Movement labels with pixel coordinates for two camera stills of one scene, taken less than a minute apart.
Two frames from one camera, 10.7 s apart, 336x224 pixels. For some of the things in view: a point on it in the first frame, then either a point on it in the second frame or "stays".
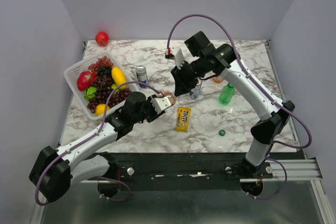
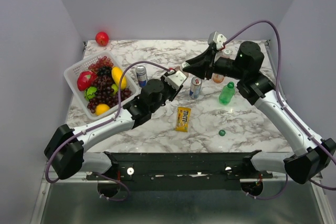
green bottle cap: x=222 y=132 stays
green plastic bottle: x=226 y=94 stays
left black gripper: x=155 y=115 to x=174 y=92
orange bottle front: x=218 y=80 stays
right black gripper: x=182 y=86 to x=198 y=68
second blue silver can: x=195 y=92 stays
